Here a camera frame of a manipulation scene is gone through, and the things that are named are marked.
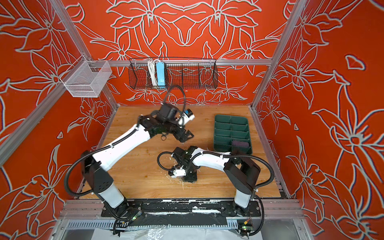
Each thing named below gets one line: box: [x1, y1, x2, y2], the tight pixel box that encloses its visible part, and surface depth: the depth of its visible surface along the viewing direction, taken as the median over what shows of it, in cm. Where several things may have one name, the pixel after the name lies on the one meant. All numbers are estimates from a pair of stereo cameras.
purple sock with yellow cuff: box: [232, 140, 250, 148], surface depth 92 cm
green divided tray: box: [213, 114, 253, 155], surface depth 99 cm
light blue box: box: [156, 62, 166, 89], surface depth 91 cm
